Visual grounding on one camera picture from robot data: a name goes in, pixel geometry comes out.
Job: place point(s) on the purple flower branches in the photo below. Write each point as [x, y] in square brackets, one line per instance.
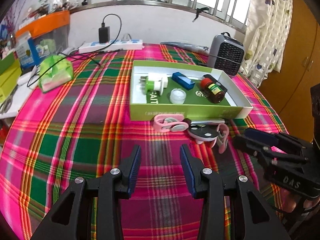
[10, 20]

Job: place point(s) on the blue rectangular box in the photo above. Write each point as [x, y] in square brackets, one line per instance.
[183, 81]

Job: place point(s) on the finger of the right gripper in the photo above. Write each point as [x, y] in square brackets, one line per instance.
[267, 137]
[283, 150]

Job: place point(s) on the grey portable fan heater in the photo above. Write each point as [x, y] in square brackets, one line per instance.
[226, 54]

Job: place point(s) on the person's right hand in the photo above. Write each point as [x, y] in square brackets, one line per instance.
[290, 201]

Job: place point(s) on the translucent white round jar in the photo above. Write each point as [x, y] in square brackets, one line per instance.
[177, 96]

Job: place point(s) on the green white round plug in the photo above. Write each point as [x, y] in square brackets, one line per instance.
[157, 86]

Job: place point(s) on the patterned cream curtain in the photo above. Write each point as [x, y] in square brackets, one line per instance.
[268, 28]

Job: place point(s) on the grey flat handheld device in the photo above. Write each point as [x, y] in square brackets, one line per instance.
[204, 50]

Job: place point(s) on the black white round gadget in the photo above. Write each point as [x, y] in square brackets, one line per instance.
[202, 133]

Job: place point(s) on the blue white carton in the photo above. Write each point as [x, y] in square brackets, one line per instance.
[26, 51]

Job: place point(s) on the white side table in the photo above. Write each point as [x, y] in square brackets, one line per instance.
[25, 85]

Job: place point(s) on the yellow green stacked boxes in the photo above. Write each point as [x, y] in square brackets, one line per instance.
[10, 72]

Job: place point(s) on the scissors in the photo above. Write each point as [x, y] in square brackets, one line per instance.
[5, 106]

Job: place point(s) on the pink clip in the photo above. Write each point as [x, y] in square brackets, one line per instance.
[222, 139]
[163, 123]

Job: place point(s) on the wooden cabinet door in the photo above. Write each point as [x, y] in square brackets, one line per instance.
[288, 91]

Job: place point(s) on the green tissue pack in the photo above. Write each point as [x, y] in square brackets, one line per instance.
[55, 70]

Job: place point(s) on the green white cardboard box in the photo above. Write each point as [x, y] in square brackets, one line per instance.
[144, 106]

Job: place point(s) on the brown bottle red cap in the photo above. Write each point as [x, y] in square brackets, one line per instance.
[212, 91]

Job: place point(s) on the pink clip front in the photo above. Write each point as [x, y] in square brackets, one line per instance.
[222, 139]

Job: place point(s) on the white power strip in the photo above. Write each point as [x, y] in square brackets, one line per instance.
[111, 46]

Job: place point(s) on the black power adapter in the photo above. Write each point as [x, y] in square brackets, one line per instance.
[104, 33]

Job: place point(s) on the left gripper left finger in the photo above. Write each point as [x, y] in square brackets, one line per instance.
[70, 216]

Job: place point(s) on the orange lidded storage bin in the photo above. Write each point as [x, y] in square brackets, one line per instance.
[49, 33]

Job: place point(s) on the white charger cube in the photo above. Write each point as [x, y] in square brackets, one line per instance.
[154, 78]

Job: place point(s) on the pink clip back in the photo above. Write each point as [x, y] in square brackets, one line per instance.
[163, 123]

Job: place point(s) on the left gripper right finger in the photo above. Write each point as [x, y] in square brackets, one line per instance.
[251, 215]

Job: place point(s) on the silver black pen torch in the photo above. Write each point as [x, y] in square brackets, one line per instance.
[204, 122]

